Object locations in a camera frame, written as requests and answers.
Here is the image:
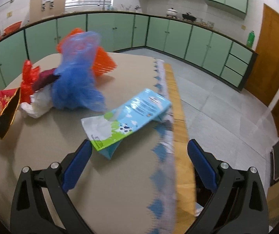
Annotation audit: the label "red gold gift box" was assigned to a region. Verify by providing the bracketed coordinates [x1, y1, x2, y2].
[0, 87, 21, 139]

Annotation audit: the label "blue plastic bag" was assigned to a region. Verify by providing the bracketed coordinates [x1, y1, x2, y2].
[52, 31, 106, 112]

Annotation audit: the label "blue milk carton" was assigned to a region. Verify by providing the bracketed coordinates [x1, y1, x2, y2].
[81, 88, 171, 159]

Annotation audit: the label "green lower kitchen cabinets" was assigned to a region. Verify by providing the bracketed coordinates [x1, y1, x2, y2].
[0, 12, 257, 91]

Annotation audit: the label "white crumpled plastic bag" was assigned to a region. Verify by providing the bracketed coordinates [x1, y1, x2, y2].
[20, 85, 53, 119]

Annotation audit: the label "red crumpled plastic wrapper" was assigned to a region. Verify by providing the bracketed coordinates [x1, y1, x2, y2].
[20, 60, 40, 104]

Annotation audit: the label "dark maroon box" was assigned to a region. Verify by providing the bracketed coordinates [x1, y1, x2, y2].
[32, 68, 60, 92]

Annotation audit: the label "red plastic basin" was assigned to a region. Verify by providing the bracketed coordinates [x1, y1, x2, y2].
[4, 21, 22, 35]

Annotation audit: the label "orange foam fruit net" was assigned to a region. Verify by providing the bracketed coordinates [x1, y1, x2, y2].
[56, 27, 117, 77]

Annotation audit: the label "brown cardboard box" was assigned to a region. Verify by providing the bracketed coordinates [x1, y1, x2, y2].
[29, 0, 65, 23]

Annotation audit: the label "brown wooden door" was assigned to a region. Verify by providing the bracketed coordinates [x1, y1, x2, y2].
[244, 3, 279, 137]

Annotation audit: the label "green plastic bottle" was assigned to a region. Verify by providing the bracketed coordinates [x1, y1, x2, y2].
[246, 31, 255, 49]

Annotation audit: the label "black wok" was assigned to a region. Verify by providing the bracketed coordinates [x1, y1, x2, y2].
[182, 13, 197, 22]

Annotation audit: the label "white cooking pot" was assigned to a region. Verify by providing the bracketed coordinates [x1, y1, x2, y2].
[166, 8, 177, 19]

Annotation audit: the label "wall towel bar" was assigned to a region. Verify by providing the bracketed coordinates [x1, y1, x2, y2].
[0, 0, 14, 8]

